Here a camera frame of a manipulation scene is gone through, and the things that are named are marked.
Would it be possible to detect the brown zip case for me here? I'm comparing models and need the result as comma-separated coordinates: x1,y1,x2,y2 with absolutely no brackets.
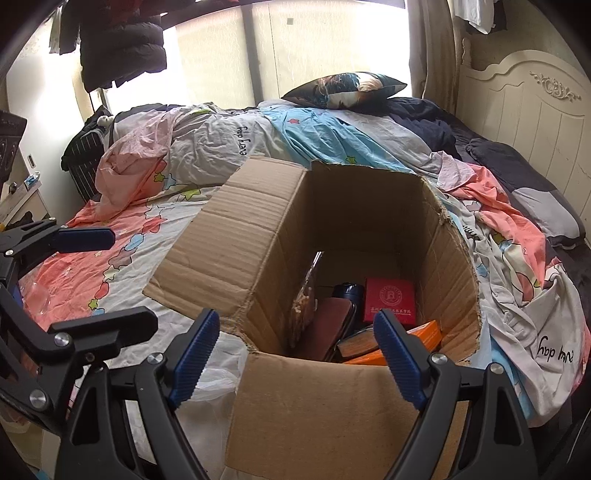
293,297,356,362

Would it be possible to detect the white desk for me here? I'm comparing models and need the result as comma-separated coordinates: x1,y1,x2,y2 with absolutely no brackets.
1,172,49,229

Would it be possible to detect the dark hanging jacket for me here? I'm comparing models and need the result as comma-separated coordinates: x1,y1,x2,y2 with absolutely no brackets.
58,1,167,93

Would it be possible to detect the patterned dark pillow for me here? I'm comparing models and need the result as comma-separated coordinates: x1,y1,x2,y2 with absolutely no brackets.
283,72,407,110

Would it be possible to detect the dark blue shampoo bottle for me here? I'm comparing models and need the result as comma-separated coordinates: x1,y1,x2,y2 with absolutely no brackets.
332,282,365,308

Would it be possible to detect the white bed headboard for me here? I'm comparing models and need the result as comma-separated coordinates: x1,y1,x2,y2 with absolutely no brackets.
456,39,590,226

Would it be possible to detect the grey navy pillow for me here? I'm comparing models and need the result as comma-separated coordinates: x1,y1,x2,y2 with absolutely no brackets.
458,137,586,250

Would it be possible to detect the cardboard box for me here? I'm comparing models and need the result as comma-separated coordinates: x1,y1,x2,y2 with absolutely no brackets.
144,157,481,479

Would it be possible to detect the cotton swab plastic bag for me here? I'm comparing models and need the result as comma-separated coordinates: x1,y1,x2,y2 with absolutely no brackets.
290,251,324,348

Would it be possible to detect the red gift box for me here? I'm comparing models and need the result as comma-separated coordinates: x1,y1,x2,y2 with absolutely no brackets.
363,277,418,329

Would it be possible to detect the black striped suitcase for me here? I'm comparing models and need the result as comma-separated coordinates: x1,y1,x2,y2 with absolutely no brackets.
60,105,112,202

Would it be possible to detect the orange box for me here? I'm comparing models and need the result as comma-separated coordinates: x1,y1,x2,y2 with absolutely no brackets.
344,319,445,367

